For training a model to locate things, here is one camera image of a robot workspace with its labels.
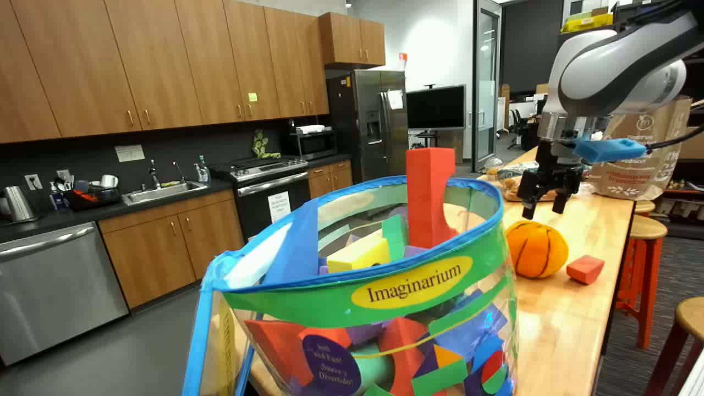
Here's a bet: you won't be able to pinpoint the black microwave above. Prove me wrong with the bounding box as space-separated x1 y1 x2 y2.
289 121 338 158

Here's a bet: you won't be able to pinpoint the yellow box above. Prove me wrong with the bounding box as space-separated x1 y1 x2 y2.
561 9 615 36

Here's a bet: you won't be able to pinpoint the white wall outlet plate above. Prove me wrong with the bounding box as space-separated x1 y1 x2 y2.
113 143 148 165

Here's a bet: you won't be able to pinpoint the large red triangular foam block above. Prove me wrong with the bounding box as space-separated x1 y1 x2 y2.
245 318 357 389

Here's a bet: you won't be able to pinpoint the wooden stool dark red legs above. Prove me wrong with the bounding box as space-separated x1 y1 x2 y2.
644 294 704 396

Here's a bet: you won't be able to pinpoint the stainless steel refrigerator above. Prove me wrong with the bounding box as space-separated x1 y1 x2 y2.
326 65 412 184

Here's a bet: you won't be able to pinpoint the tall red foam block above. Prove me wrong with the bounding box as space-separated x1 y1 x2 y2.
405 146 459 251

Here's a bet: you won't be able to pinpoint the green plant decoration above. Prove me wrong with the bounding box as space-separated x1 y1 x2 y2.
251 129 283 162

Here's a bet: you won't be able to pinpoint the wooden stool orange legs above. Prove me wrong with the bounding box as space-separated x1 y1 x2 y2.
614 214 670 352

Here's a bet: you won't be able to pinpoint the small brown wall cabinet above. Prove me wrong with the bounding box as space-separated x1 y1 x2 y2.
317 10 388 70

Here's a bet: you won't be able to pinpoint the dish rack with pots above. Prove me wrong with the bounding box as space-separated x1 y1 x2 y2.
48 166 122 214

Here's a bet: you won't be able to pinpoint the long brown wall cabinets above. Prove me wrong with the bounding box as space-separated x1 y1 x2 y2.
0 0 333 146

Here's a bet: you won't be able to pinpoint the black steel oven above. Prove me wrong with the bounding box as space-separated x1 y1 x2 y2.
229 157 313 242

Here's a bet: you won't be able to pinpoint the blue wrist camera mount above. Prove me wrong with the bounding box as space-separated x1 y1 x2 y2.
573 136 650 165

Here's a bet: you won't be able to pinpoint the small orange-red block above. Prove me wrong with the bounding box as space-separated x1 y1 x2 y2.
565 253 608 286

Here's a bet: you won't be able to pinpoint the green foam block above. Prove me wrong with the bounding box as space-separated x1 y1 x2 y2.
381 214 408 264

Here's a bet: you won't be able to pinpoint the silver countertop appliance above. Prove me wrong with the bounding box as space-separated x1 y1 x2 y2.
3 182 38 224

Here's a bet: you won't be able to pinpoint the purple round bag label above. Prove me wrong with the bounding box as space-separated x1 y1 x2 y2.
300 334 362 396

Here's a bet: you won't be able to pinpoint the white paper on oven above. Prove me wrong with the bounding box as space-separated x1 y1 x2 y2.
267 188 295 224

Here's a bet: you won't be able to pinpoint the bagged bread loaf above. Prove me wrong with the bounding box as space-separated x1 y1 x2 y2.
485 172 558 204

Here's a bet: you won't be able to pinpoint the clear toy bag blue trim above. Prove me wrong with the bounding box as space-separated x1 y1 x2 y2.
181 174 522 396

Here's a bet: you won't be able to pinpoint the stainless steel sink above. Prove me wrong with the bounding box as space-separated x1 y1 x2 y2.
121 179 212 209

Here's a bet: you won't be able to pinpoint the orange pumpkin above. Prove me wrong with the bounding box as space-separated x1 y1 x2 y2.
503 219 572 281

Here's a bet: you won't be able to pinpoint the narrow brown base cabinet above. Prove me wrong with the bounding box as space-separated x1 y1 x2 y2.
305 158 355 199

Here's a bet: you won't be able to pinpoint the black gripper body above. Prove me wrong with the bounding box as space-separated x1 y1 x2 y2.
537 136 588 182

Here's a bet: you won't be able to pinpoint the yellow foam block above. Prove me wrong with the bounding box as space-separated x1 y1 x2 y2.
326 231 394 274

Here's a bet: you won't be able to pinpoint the wide brown base cabinet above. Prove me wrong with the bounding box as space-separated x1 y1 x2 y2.
97 188 246 309

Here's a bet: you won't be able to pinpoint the black tv monitor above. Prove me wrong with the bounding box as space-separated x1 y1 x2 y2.
405 83 468 132

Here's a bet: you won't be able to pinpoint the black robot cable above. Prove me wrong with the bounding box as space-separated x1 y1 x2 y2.
644 126 704 153

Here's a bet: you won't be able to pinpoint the stainless steel dishwasher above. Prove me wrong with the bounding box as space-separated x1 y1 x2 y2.
0 219 131 367

